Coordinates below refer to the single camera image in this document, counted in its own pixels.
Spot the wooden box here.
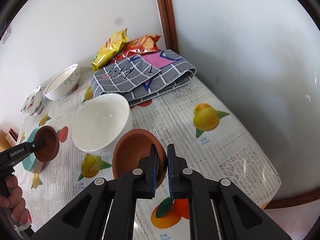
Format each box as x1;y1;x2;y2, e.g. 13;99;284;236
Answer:
0;131;11;152

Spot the person's left hand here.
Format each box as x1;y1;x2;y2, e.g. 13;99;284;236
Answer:
0;175;30;225

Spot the brown wooden door frame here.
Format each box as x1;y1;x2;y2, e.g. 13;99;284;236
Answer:
156;0;179;53

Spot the blue floral porcelain bowl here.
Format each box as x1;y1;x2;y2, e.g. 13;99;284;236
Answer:
20;86;43;116

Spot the yellow chip bag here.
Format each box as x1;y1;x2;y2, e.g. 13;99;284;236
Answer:
92;29;129;71

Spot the light blue square plate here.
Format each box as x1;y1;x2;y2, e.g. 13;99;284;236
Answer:
21;126;42;172

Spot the white ceramic bowl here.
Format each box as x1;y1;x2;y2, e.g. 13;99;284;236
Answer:
71;93;133;156

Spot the large white patterned bowl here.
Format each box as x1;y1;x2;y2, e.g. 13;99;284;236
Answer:
44;63;80;101

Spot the white wall switch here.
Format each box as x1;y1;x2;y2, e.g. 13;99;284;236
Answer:
1;27;11;44

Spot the red chip bag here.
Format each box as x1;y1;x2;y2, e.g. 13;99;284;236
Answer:
110;34;161;63

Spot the grey checked folded cloth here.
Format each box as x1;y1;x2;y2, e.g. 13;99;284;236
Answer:
91;49;196;106

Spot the dark red patterned box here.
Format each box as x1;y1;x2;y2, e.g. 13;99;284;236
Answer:
5;128;18;147

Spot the brown small dish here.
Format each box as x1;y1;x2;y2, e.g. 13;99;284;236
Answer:
34;126;60;163
112;128;168;187

